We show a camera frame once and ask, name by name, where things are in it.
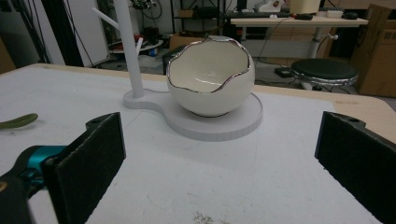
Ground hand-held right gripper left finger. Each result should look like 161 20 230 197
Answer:
41 111 127 224

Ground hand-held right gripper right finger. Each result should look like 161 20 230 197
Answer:
314 110 396 224

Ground green pepper-shaped trinket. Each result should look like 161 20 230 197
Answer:
0 113 39 131

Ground black round stool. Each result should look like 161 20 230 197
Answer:
290 58 359 91

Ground large cardboard box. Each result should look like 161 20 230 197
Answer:
349 3 396 98

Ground white foam mat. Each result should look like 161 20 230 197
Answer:
0 66 384 224

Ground black flat box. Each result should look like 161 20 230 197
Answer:
274 66 294 79

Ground white board panel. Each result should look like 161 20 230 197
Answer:
64 0 110 68

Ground round white table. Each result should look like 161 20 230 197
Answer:
107 37 164 56

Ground black computer mouse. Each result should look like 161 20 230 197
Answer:
340 11 360 21

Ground white eggshell-shaped ceramic bowl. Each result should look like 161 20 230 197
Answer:
165 35 256 119

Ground light wooden desk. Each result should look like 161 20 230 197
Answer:
230 16 369 60

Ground cream cylinder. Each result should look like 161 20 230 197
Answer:
289 0 321 15

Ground small cardboard box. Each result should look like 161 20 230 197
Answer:
168 32 204 51

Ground black keyboard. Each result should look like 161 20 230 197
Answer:
226 10 292 19

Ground black metal shelf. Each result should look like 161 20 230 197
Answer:
170 0 226 35

